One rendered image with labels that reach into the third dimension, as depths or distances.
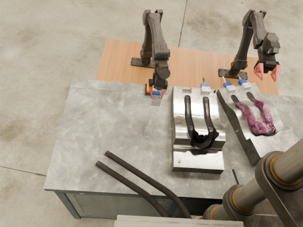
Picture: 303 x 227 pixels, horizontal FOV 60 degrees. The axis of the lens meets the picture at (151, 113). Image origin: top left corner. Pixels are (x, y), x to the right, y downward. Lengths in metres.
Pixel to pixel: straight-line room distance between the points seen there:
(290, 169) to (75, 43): 2.80
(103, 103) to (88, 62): 1.39
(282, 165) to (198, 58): 1.37
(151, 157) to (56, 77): 1.69
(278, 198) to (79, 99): 1.24
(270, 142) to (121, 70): 0.99
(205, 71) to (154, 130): 0.60
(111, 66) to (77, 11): 1.92
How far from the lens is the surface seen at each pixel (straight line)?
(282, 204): 0.65
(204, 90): 1.56
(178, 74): 1.76
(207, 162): 1.38
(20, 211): 2.27
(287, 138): 1.58
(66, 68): 2.90
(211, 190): 1.40
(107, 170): 1.33
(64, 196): 1.56
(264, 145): 1.49
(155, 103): 1.43
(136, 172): 1.29
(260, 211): 0.91
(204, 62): 1.89
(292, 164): 0.61
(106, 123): 1.50
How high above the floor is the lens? 2.08
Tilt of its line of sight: 56 degrees down
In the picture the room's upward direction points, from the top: 9 degrees clockwise
